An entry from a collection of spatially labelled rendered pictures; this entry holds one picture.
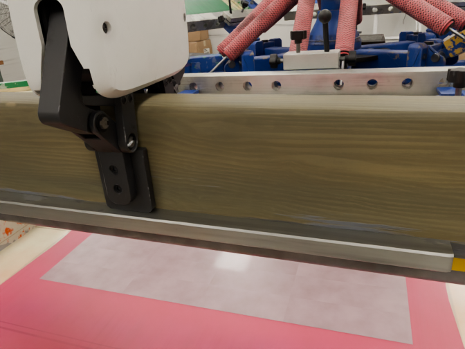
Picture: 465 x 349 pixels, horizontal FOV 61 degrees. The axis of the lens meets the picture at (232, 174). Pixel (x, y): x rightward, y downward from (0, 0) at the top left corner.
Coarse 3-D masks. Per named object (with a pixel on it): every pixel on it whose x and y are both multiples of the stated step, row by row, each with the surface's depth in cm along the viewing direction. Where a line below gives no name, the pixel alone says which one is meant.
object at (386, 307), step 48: (240, 288) 36; (288, 288) 35; (336, 288) 35; (384, 288) 34; (432, 288) 34; (192, 336) 31; (240, 336) 30; (288, 336) 30; (336, 336) 30; (384, 336) 29; (432, 336) 29
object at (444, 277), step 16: (32, 224) 30; (48, 224) 29; (64, 224) 29; (80, 224) 28; (160, 240) 26; (176, 240) 26; (192, 240) 26; (272, 256) 24; (288, 256) 24; (304, 256) 23; (320, 256) 23; (384, 272) 22; (400, 272) 22; (416, 272) 21; (432, 272) 21; (448, 272) 21; (464, 272) 21
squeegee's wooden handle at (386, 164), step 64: (0, 128) 25; (192, 128) 21; (256, 128) 20; (320, 128) 19; (384, 128) 18; (448, 128) 17; (64, 192) 26; (192, 192) 23; (256, 192) 21; (320, 192) 20; (384, 192) 19; (448, 192) 18
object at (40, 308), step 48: (96, 240) 45; (144, 240) 44; (0, 288) 38; (48, 288) 38; (96, 288) 37; (144, 288) 37; (192, 288) 36; (0, 336) 32; (48, 336) 32; (96, 336) 32; (144, 336) 31
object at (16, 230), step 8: (0, 224) 44; (8, 224) 45; (16, 224) 46; (24, 224) 47; (0, 232) 44; (8, 232) 45; (16, 232) 46; (24, 232) 48; (0, 240) 44; (8, 240) 45; (0, 248) 44
